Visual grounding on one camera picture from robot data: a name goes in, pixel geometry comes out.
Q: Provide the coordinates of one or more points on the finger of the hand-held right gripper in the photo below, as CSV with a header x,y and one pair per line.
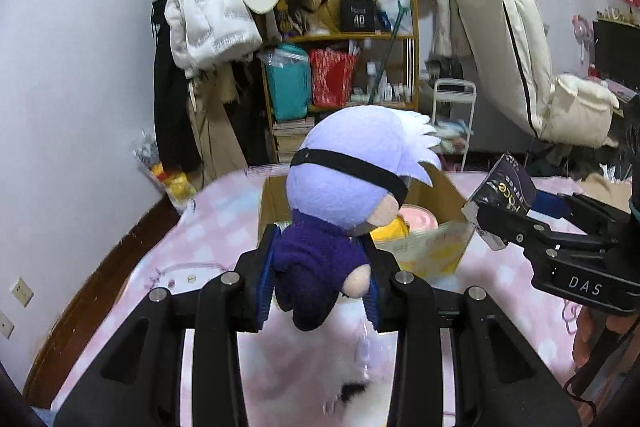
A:
x,y
515,229
552,205

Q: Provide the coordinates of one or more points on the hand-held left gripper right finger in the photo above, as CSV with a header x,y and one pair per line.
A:
x,y
375,314

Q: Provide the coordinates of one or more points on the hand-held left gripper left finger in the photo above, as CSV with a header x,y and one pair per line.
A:
x,y
264,287

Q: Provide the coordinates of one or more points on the black tissue pack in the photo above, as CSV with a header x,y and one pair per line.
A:
x,y
505,187

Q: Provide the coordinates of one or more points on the cardboard box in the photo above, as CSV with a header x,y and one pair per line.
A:
x,y
440,252

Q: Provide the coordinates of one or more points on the purple plush doll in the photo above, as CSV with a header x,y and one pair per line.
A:
x,y
340,187

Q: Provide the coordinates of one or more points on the tan fleece cushion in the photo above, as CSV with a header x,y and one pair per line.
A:
x,y
607,192

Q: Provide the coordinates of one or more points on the pink printed bed sheet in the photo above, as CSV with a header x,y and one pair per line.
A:
x,y
210,237

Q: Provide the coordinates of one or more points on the white furry plush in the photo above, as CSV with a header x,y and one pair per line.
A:
x,y
350,387

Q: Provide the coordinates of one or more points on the white step stool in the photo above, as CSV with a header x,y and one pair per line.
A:
x,y
452,107

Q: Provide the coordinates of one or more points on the bag of plush toys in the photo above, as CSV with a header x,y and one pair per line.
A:
x,y
170,179

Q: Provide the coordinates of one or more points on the stack of books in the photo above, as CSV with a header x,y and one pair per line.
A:
x,y
292,139

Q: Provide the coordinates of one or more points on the beige trench coat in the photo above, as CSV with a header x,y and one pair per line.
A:
x,y
220,127

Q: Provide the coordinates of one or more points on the black monitor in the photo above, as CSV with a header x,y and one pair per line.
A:
x,y
617,52

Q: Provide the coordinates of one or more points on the black bag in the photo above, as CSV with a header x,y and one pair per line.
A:
x,y
442,69

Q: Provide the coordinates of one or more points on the cream folding sofa chair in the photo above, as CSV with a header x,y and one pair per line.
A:
x,y
505,32

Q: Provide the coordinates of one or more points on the row of cosmetic bottles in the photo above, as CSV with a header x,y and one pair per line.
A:
x,y
395,92

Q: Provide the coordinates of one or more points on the teal bag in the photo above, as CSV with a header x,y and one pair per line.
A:
x,y
287,87

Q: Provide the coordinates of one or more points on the black coat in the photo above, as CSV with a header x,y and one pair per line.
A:
x,y
170,107

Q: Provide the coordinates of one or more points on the red gift bag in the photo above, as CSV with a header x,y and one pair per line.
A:
x,y
330,79

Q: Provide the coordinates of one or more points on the long teal pole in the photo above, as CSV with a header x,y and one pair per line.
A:
x,y
387,52

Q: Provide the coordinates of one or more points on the wooden shelf rack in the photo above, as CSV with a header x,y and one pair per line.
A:
x,y
350,38

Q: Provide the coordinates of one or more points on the black box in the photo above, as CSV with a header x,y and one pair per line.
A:
x,y
358,14

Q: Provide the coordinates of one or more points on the dark printed bag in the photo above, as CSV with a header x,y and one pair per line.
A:
x,y
287,14

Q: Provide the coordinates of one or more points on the white wall socket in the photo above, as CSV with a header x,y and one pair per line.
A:
x,y
5,324
21,292

